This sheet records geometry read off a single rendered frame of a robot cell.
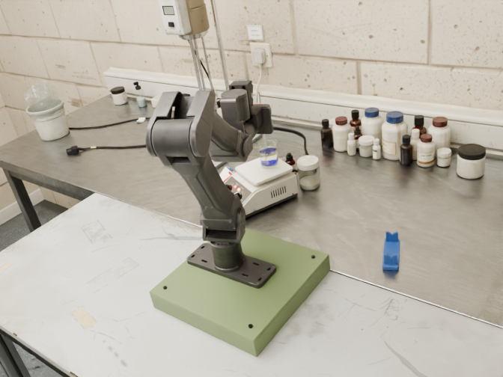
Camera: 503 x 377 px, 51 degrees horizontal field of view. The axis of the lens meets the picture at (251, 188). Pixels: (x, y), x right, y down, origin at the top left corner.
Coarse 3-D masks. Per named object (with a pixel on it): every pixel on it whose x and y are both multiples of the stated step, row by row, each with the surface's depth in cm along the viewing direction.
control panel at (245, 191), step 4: (228, 180) 142; (232, 180) 142; (236, 180) 141; (228, 184) 142; (232, 184) 141; (236, 184) 140; (240, 184) 138; (232, 188) 139; (236, 188) 138; (240, 188) 137; (244, 188) 136; (240, 192) 136; (244, 192) 136; (248, 192) 135; (244, 196) 135; (248, 196) 134; (244, 200) 134
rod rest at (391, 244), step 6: (390, 234) 116; (396, 234) 116; (390, 240) 117; (396, 240) 117; (384, 246) 116; (390, 246) 116; (396, 246) 116; (384, 252) 115; (390, 252) 114; (396, 252) 114; (384, 258) 111; (390, 258) 110; (396, 258) 110; (384, 264) 111; (390, 264) 111; (396, 264) 110; (396, 270) 110
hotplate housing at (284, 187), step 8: (232, 176) 143; (240, 176) 141; (288, 176) 138; (248, 184) 137; (264, 184) 136; (272, 184) 136; (280, 184) 136; (288, 184) 138; (296, 184) 140; (256, 192) 134; (264, 192) 135; (272, 192) 136; (280, 192) 138; (288, 192) 139; (296, 192) 140; (248, 200) 134; (256, 200) 135; (264, 200) 136; (272, 200) 137; (280, 200) 139; (248, 208) 134; (256, 208) 136; (264, 208) 137; (248, 216) 136
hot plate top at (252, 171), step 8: (256, 160) 144; (280, 160) 142; (240, 168) 141; (248, 168) 141; (256, 168) 140; (272, 168) 139; (280, 168) 138; (288, 168) 137; (248, 176) 137; (256, 176) 136; (264, 176) 136; (272, 176) 135; (280, 176) 136; (256, 184) 134
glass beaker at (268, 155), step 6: (270, 138) 139; (258, 144) 138; (270, 144) 140; (258, 150) 138; (264, 150) 136; (270, 150) 136; (276, 150) 137; (264, 156) 137; (270, 156) 137; (276, 156) 138; (264, 162) 138; (270, 162) 137; (276, 162) 138; (264, 168) 139; (270, 168) 138
